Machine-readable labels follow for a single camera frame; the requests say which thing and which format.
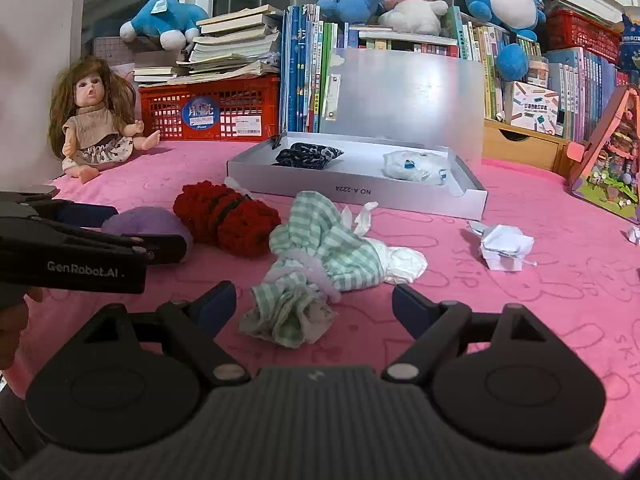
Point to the white worksheet paper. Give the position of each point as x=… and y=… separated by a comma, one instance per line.
x=405, y=262

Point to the pink miniature house model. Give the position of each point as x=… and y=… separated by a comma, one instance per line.
x=607, y=160

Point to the black binder clip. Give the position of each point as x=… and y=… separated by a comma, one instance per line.
x=276, y=141

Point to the green checked doll dress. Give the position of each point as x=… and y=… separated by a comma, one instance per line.
x=320, y=240

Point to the person's left hand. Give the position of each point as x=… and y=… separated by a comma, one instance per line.
x=10, y=330

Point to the white fluffy plush toy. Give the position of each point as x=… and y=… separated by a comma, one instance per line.
x=415, y=167

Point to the brown haired baby doll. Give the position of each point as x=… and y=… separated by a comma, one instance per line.
x=92, y=115

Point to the small white paper scrap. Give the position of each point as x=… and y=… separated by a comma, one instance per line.
x=634, y=235

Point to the red plastic basket with label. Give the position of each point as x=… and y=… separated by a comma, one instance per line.
x=165, y=110

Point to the wooden drawer box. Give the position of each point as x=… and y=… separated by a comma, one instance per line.
x=520, y=147

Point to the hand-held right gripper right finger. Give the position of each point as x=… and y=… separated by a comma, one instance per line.
x=407, y=307

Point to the row of upright books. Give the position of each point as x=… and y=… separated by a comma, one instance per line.
x=300, y=70

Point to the blue floral fabric pouch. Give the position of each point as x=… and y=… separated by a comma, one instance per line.
x=307, y=154

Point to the white printed carton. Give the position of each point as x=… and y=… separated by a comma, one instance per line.
x=532, y=107

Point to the blue white plush animal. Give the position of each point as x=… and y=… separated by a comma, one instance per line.
x=160, y=15

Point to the silver cardboard box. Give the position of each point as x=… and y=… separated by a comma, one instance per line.
x=350, y=192

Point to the translucent plastic folder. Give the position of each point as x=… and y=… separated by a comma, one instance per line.
x=405, y=95

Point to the red plastic mesh basket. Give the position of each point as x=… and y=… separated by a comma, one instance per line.
x=580, y=35

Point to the stack of worn books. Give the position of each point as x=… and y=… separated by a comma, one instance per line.
x=235, y=45

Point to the small blue plush toy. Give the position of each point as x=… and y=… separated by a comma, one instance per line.
x=345, y=2

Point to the red knitted bundle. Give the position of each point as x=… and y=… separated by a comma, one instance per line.
x=220, y=215

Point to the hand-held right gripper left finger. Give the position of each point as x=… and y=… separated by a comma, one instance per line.
x=225, y=300

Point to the purple fuzzy pouch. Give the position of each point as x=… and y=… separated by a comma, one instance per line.
x=150, y=222

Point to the grey grid cutting mat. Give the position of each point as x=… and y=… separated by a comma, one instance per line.
x=107, y=50

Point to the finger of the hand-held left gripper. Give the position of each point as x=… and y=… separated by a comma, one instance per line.
x=167, y=250
x=85, y=215

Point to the blue printed carton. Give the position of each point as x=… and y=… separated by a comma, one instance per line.
x=631, y=45

